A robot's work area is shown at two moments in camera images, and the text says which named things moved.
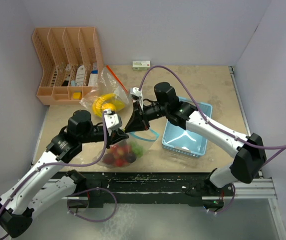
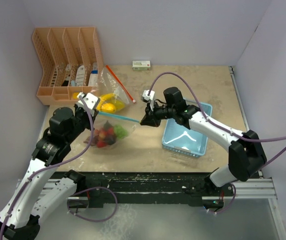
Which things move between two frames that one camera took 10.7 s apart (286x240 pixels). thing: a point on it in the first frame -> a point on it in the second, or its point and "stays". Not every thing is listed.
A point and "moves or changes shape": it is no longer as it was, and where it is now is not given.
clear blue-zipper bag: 126,152 moves or changes shape
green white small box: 141,65 stays
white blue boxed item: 94,76 stays
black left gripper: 117,135 -> 78,110
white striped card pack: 80,80 stays
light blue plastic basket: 178,139 stays
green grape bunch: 138,149 moves or changes shape
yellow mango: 108,106 stays
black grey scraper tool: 66,82 stays
